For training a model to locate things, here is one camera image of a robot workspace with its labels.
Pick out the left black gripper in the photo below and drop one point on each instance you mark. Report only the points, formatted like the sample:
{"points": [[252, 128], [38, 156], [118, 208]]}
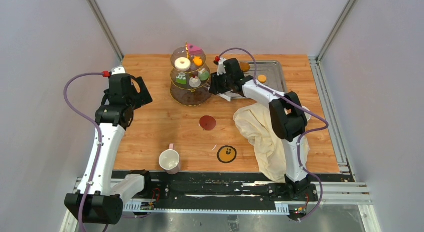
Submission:
{"points": [[142, 97]]}

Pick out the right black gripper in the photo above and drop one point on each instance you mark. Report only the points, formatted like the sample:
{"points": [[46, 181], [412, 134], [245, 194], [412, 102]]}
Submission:
{"points": [[215, 87]]}

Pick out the green cupcake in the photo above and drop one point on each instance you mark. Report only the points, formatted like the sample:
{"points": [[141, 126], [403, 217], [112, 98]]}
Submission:
{"points": [[203, 74]]}

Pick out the white cupcake with cherry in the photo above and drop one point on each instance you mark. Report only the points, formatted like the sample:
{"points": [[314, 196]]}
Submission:
{"points": [[194, 81]]}

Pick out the three-tier glass cake stand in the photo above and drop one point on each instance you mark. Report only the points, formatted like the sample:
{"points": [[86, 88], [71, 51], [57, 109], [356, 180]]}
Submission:
{"points": [[190, 75]]}

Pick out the orange pastry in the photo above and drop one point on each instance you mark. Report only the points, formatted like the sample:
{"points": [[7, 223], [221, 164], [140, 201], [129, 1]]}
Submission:
{"points": [[198, 61]]}

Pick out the green cake slice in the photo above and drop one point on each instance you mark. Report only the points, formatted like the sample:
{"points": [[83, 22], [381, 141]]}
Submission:
{"points": [[181, 78]]}

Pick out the white ring donut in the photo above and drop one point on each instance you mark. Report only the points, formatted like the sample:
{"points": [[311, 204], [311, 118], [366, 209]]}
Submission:
{"points": [[182, 63]]}

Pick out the metal baking tray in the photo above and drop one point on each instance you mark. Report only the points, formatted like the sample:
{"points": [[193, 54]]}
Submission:
{"points": [[273, 71]]}

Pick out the metal tongs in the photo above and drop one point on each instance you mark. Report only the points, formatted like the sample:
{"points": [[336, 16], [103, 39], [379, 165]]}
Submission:
{"points": [[225, 96]]}

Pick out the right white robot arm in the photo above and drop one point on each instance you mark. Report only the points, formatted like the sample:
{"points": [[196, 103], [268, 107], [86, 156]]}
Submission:
{"points": [[288, 118]]}

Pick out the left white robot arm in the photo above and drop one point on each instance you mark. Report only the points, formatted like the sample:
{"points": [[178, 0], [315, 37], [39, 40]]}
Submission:
{"points": [[96, 200]]}

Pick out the brown croissant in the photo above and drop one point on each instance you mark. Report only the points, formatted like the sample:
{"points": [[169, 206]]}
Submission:
{"points": [[244, 66]]}

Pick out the red round coaster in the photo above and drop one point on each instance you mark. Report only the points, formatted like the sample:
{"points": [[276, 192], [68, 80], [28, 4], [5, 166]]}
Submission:
{"points": [[207, 122]]}

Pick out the orange macaron middle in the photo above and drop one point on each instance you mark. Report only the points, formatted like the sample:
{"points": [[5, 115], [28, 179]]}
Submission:
{"points": [[262, 78]]}

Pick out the cream cloth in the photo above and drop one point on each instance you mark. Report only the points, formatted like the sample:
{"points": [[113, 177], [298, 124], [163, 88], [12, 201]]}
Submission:
{"points": [[254, 123]]}

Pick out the pink mug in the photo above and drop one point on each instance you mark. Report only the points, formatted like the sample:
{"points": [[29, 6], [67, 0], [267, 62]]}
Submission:
{"points": [[170, 160]]}

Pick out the yellow smiley coaster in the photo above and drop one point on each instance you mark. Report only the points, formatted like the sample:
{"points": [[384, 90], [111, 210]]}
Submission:
{"points": [[226, 154]]}

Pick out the green mug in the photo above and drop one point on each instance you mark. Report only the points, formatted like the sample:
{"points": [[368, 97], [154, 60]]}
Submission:
{"points": [[307, 113]]}

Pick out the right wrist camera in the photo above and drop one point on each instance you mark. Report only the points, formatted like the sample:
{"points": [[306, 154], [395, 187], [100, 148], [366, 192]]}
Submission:
{"points": [[220, 66]]}

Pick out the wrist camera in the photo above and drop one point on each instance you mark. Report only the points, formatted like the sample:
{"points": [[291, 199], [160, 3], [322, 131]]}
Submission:
{"points": [[118, 70], [220, 66]]}

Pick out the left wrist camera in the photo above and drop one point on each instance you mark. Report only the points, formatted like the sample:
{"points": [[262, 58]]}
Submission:
{"points": [[118, 70]]}

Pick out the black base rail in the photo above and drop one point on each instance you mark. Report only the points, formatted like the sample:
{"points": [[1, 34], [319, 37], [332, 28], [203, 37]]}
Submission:
{"points": [[225, 191]]}

